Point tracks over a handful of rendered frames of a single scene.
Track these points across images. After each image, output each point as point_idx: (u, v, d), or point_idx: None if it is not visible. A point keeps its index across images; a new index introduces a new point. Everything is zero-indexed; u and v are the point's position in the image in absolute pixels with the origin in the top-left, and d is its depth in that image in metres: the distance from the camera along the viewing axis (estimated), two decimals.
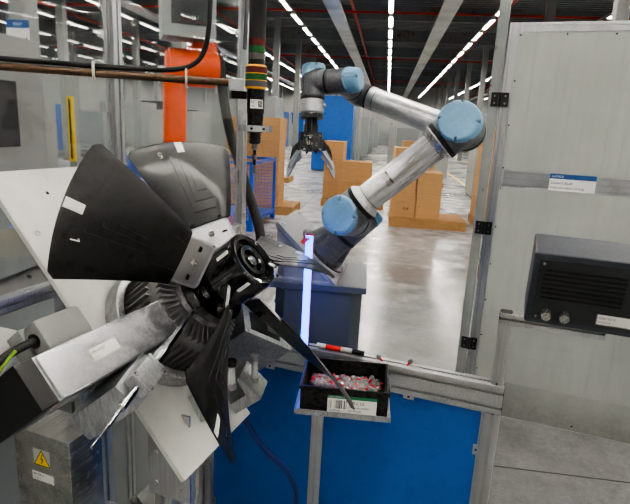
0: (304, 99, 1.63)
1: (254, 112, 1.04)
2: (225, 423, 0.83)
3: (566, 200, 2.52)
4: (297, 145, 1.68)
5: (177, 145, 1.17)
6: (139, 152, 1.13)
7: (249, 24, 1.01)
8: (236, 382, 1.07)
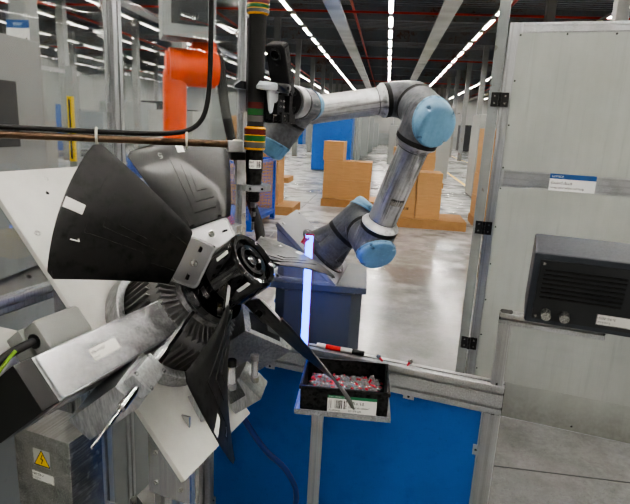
0: (304, 115, 1.25)
1: (253, 172, 1.07)
2: (225, 423, 0.83)
3: (566, 200, 2.52)
4: (286, 93, 1.09)
5: (177, 145, 1.17)
6: (139, 152, 1.13)
7: (248, 88, 1.04)
8: (236, 382, 1.07)
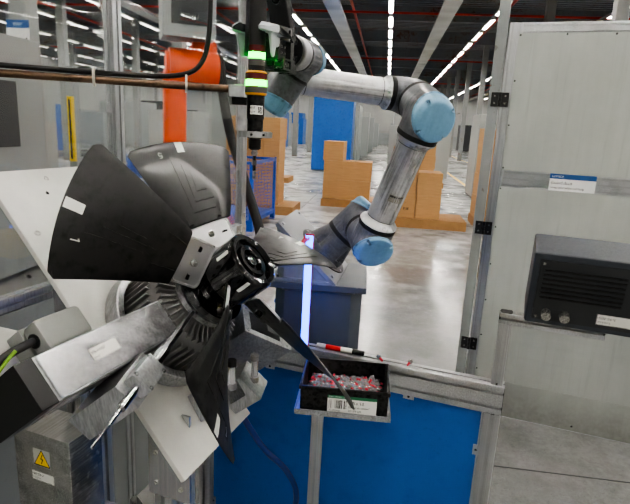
0: (305, 67, 1.22)
1: (254, 118, 1.05)
2: (225, 423, 0.83)
3: (566, 200, 2.52)
4: (287, 37, 1.07)
5: (177, 145, 1.17)
6: (139, 152, 1.13)
7: (249, 30, 1.02)
8: (236, 382, 1.07)
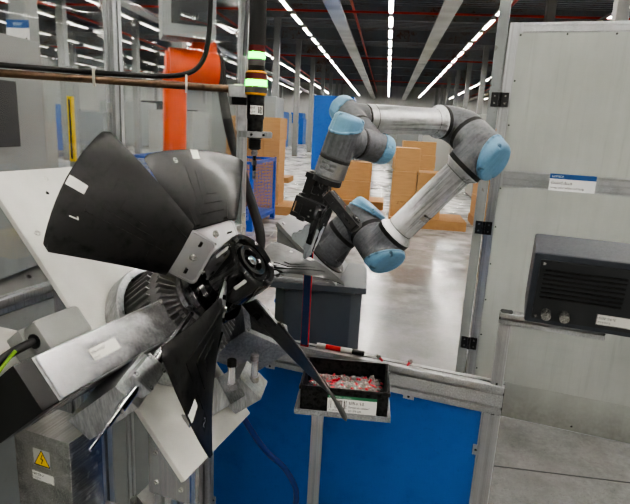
0: None
1: (254, 118, 1.05)
2: (204, 413, 0.81)
3: (566, 200, 2.52)
4: None
5: (193, 152, 1.21)
6: (155, 155, 1.17)
7: (249, 30, 1.02)
8: (236, 382, 1.07)
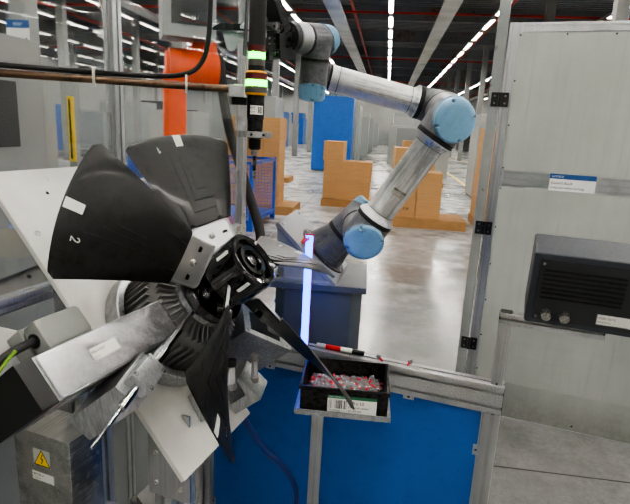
0: (309, 50, 1.33)
1: (254, 118, 1.05)
2: (82, 237, 0.81)
3: (566, 200, 2.52)
4: (273, 30, 1.20)
5: (299, 251, 1.36)
6: (270, 239, 1.38)
7: (249, 30, 1.02)
8: (236, 382, 1.07)
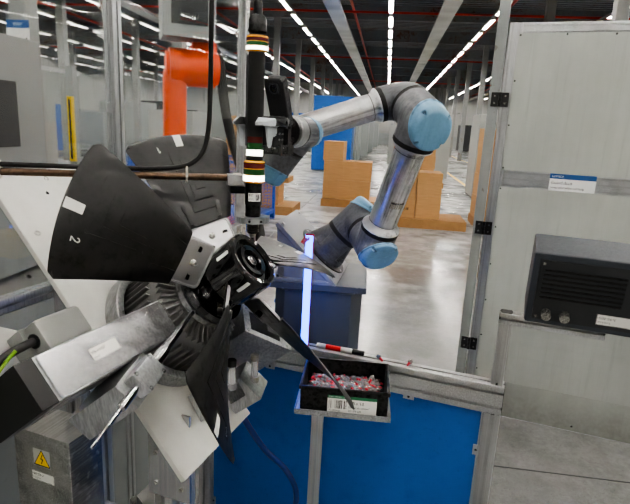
0: (302, 145, 1.26)
1: (252, 205, 1.09)
2: (82, 237, 0.81)
3: (566, 200, 2.52)
4: (284, 126, 1.11)
5: (299, 251, 1.36)
6: (270, 239, 1.38)
7: (247, 123, 1.06)
8: (236, 382, 1.07)
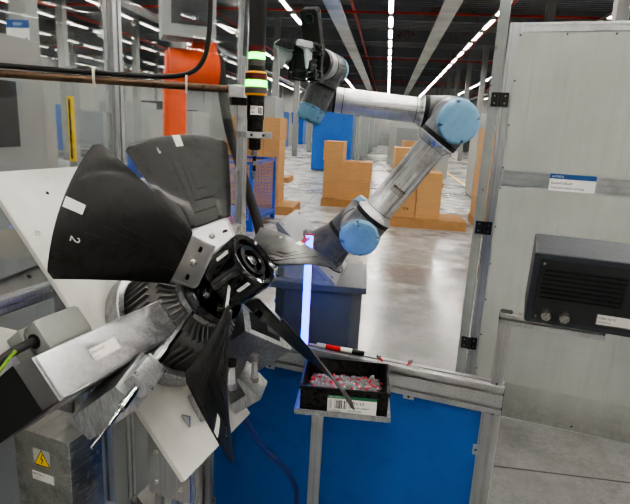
0: (331, 76, 1.39)
1: (254, 118, 1.05)
2: (82, 237, 0.81)
3: (566, 200, 2.52)
4: (319, 52, 1.24)
5: (300, 242, 1.35)
6: (270, 230, 1.37)
7: (249, 31, 1.02)
8: (236, 382, 1.07)
